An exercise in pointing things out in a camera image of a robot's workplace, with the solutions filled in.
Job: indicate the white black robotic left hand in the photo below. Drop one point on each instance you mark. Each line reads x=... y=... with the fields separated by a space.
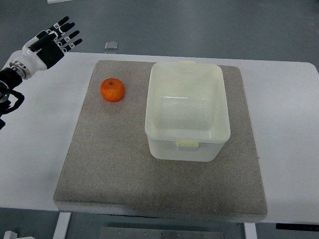
x=49 y=46

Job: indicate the orange fruit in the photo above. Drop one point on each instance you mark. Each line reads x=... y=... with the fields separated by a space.
x=112 y=90

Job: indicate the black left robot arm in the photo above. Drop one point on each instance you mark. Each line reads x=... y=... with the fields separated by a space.
x=10 y=78

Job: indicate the white plastic box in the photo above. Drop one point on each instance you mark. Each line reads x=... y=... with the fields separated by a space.
x=187 y=113

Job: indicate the white object at top edge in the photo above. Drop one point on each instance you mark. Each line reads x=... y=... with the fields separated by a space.
x=57 y=1

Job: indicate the small clear floor plate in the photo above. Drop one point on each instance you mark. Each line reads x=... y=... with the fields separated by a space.
x=111 y=45

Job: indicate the grey felt mat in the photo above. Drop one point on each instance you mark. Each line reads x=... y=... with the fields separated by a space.
x=109 y=168

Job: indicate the white left table leg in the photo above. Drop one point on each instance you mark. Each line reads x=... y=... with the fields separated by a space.
x=62 y=225

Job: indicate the white table leg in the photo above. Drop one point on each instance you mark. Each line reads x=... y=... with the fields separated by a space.
x=62 y=225
x=250 y=231

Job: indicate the white object bottom left corner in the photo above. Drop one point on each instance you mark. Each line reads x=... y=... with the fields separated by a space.
x=10 y=235

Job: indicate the white right table leg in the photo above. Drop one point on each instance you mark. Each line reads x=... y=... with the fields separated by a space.
x=250 y=231

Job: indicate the black table control panel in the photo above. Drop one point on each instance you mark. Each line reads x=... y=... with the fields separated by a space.
x=298 y=227

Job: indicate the grey metal base plate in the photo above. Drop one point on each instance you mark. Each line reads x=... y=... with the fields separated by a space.
x=135 y=233

